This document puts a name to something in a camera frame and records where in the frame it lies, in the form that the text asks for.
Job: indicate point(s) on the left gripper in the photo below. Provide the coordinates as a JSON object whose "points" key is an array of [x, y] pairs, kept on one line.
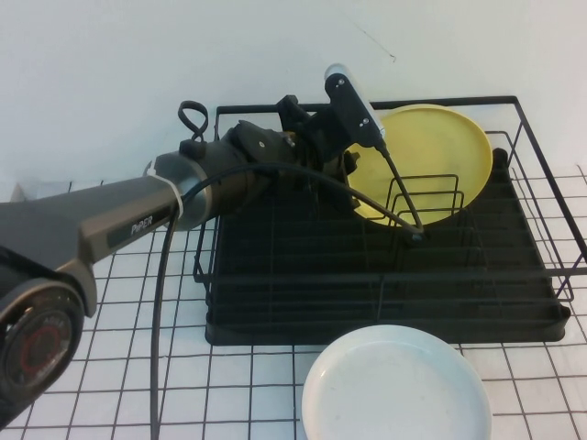
{"points": [[316, 133]]}

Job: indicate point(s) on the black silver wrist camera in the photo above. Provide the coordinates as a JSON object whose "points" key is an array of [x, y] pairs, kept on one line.
{"points": [[351, 98]]}

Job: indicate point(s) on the white zip tie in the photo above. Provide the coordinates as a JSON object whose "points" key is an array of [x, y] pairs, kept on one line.
{"points": [[176, 197]]}

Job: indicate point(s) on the white black-grid tablecloth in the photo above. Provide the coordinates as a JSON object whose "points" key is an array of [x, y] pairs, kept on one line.
{"points": [[229, 389]]}

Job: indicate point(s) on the beige box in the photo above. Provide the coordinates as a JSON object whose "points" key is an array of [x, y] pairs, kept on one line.
{"points": [[23, 192]]}

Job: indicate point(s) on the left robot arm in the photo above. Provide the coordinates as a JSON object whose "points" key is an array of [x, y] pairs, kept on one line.
{"points": [[128, 215]]}

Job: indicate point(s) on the yellow round plate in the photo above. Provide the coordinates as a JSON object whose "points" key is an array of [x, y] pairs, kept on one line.
{"points": [[435, 146]]}

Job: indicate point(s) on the black plastic drip tray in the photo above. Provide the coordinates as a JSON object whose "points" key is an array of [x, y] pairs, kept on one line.
{"points": [[298, 256]]}

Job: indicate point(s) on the white round plate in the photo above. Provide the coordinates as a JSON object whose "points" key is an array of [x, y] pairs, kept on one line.
{"points": [[394, 389]]}

